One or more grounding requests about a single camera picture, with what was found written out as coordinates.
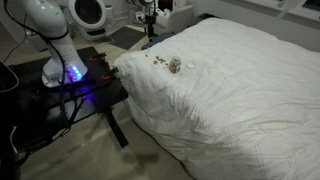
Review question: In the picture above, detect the small crumpled grey object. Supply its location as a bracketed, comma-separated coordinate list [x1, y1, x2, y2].
[168, 56, 182, 74]

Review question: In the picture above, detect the black robot table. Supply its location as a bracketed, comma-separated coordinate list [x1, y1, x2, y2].
[8, 45, 130, 149]

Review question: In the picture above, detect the black rounded object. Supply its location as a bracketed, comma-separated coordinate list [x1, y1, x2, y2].
[0, 61, 20, 94]

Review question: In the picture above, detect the round white appliance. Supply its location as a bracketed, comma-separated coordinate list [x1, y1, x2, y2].
[68, 0, 108, 42]

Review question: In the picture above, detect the red black clamp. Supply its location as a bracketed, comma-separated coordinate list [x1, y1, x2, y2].
[101, 67, 120, 81]
[88, 52, 108, 63]

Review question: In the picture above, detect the white bed duvet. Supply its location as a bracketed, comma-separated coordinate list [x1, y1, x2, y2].
[113, 17, 320, 180]

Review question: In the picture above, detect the tall white appliance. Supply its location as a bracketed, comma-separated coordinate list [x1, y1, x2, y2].
[127, 4, 137, 25]

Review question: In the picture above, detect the dark blue mattress base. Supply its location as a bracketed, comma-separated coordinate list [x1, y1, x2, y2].
[141, 32, 174, 51]

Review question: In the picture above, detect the white cable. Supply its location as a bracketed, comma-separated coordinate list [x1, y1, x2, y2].
[9, 125, 21, 156]

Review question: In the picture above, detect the dark floor mat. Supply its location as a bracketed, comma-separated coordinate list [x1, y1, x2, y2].
[108, 25, 148, 51]

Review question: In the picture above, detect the white armchair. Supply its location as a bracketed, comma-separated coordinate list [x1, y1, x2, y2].
[153, 3, 197, 37]

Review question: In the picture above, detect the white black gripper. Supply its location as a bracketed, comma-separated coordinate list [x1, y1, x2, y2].
[134, 9, 158, 38]

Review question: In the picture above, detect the small white bin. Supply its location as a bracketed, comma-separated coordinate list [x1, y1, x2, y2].
[104, 3, 117, 28]

